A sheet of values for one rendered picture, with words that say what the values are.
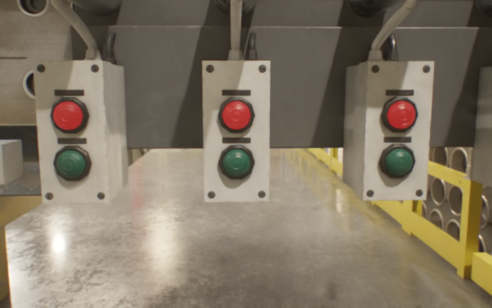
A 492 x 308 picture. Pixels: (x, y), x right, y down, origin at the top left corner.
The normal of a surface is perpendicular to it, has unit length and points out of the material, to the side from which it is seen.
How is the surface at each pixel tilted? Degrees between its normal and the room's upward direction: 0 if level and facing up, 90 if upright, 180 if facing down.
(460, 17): 90
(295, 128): 90
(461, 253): 90
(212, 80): 90
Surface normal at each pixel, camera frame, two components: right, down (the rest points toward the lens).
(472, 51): 0.04, 0.13
